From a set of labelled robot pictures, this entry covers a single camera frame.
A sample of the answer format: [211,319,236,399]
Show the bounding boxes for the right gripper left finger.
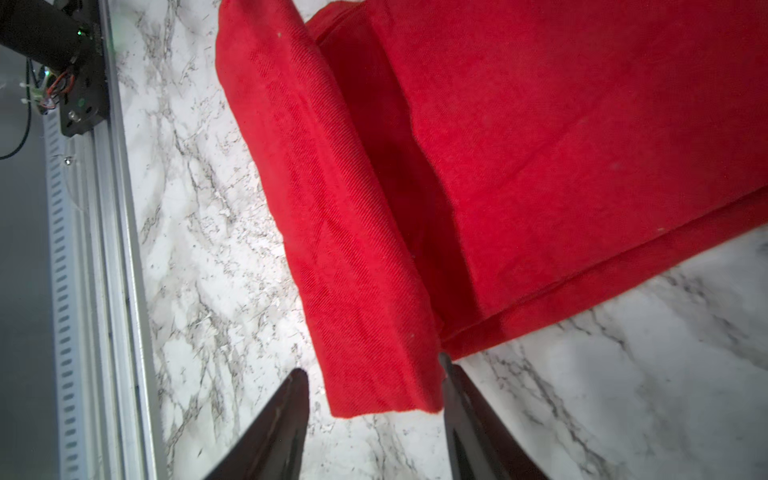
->
[207,368,310,480]

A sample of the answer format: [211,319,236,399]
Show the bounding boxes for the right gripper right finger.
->
[439,353,546,480]

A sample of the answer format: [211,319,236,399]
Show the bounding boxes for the red long pants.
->
[215,1,767,418]

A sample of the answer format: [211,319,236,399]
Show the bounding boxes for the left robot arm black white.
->
[1,0,88,72]

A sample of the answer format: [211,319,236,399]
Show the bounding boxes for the aluminium front rail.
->
[69,1,168,479]

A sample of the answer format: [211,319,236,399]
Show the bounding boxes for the white slotted cable duct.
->
[43,113,88,479]

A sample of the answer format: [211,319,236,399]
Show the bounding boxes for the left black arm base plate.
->
[49,1,110,137]

